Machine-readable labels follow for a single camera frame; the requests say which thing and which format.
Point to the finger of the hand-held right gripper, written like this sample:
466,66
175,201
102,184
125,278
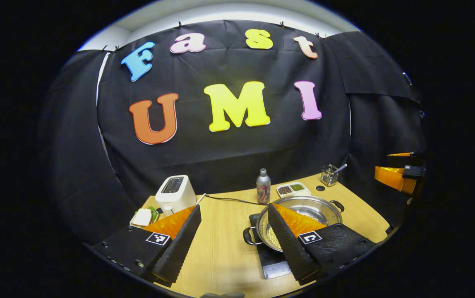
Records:
390,176
415,155

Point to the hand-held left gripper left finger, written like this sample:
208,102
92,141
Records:
179,244

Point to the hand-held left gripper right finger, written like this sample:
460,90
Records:
289,248

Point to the black induction cooktop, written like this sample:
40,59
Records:
274,265

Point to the heap of yellow soybeans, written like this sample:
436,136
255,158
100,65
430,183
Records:
274,240

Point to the white rectangular tray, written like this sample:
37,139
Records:
140,227

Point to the white toaster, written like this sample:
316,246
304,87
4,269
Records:
175,198

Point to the toy sandwich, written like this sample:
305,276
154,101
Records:
142,217

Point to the metal spoon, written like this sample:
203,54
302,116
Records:
341,167

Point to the white divided spice dish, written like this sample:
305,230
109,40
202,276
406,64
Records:
293,189

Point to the silver printed drink bottle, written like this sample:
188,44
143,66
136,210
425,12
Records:
263,186

